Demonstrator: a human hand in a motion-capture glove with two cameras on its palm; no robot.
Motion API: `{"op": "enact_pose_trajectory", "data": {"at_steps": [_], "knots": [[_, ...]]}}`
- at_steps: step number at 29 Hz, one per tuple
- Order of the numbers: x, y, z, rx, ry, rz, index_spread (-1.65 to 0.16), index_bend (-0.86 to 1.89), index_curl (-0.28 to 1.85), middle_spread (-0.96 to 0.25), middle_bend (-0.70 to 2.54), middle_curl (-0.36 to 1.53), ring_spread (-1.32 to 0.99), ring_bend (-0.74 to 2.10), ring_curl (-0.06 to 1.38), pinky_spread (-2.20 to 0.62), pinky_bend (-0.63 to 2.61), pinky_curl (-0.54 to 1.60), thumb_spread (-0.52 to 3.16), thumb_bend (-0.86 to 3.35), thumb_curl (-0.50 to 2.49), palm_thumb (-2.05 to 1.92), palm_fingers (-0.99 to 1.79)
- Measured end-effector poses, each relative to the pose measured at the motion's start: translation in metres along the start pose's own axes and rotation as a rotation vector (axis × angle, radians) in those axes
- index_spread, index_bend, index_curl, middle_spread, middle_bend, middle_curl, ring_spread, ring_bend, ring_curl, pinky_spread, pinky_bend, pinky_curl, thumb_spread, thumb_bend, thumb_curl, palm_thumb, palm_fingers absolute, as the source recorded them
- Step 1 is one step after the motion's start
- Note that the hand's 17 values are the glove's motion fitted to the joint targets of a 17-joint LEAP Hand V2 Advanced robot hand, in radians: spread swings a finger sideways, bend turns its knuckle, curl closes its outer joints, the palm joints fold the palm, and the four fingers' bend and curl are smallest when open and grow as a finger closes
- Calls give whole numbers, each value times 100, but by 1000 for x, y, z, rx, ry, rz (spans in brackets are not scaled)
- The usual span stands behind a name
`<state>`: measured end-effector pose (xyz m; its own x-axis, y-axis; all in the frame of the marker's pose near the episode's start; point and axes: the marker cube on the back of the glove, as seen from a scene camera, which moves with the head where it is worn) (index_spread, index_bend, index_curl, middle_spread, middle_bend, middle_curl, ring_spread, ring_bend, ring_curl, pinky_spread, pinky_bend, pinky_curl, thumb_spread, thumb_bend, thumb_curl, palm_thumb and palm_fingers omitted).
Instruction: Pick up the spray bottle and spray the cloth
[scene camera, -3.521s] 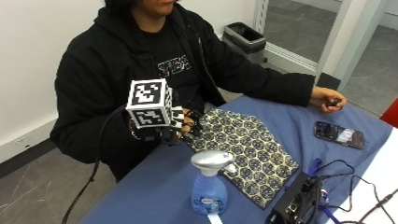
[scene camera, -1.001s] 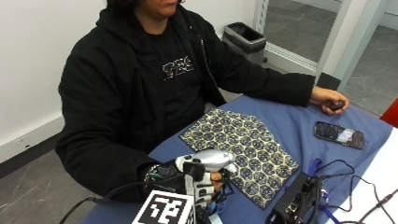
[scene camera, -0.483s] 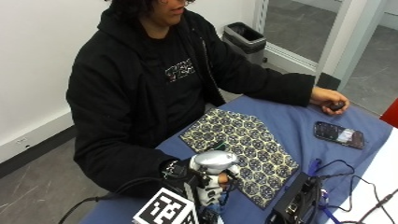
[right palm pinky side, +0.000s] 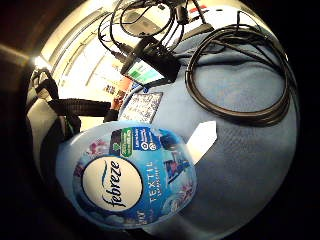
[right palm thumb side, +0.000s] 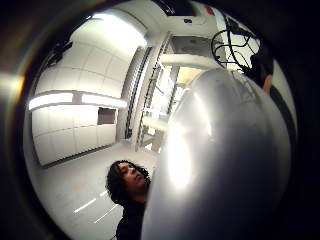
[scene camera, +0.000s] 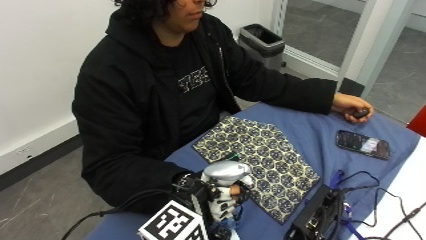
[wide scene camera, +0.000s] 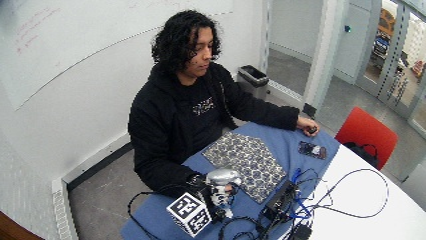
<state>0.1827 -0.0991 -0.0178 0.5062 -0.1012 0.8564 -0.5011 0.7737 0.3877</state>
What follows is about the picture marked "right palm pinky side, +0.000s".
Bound red orange packet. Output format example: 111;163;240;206
111;77;135;111

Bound black device with lit screen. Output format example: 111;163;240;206
120;36;182;88

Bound blue spray bottle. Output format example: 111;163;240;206
54;119;218;231

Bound grey flat box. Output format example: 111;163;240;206
123;9;168;37

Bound coiled thick black cable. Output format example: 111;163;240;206
184;24;298;128

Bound thin black looped cable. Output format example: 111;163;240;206
97;0;176;64

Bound black cable with ferrite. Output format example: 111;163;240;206
166;0;209;51

